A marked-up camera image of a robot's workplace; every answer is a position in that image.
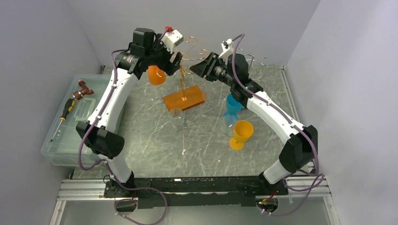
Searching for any blue plastic goblet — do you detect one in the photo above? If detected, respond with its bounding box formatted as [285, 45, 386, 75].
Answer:
[223, 94, 243, 123]

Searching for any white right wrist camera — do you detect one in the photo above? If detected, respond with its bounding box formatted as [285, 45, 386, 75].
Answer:
[219, 38, 234, 63]

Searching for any chrome wire glass rack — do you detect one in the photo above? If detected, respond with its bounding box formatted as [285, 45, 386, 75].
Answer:
[244, 53, 266, 88]

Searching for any clear plastic storage box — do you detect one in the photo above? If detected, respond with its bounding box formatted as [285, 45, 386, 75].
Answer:
[41, 74, 111, 167]

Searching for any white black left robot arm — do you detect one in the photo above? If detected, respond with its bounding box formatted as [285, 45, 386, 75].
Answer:
[76, 27, 184, 197]

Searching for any clear pink tinted glass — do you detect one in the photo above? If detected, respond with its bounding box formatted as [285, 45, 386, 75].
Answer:
[200, 83, 214, 117]

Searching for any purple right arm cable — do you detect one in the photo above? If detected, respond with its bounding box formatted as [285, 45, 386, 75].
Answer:
[231, 33, 326, 217]

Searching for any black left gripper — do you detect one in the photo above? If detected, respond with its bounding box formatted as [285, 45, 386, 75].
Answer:
[146, 34, 183, 76]

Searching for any orange plastic goblet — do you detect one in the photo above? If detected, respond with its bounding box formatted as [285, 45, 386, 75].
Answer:
[147, 65, 166, 86]

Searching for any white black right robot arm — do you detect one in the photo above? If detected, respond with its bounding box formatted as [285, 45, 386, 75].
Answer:
[190, 52, 317, 195]

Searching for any clear small glass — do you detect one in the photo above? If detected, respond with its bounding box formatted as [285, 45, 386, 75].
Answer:
[169, 108, 184, 129]

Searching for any black yellow screwdriver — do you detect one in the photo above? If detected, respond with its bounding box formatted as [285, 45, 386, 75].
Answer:
[50, 98, 76, 142]

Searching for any yellow plastic goblet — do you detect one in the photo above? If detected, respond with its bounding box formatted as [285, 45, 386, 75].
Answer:
[229, 120, 254, 150]

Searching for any clear tall glass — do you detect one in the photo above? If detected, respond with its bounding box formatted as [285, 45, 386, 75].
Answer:
[222, 115, 237, 136]

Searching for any gold wire glass rack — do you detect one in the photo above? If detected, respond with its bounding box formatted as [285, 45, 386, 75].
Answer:
[160, 36, 208, 112]

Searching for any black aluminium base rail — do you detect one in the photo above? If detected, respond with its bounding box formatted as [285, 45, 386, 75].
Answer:
[57, 176, 331, 212]

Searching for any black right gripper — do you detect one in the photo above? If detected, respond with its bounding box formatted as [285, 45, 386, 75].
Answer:
[190, 52, 236, 88]

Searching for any brown bronze faucet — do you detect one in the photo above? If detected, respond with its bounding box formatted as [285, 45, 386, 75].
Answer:
[72, 80, 94, 100]

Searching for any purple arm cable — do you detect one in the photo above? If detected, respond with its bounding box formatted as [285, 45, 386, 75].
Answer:
[77, 28, 169, 225]
[231, 33, 326, 217]

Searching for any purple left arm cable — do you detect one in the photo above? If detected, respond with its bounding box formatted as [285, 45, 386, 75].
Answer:
[77, 28, 169, 225]

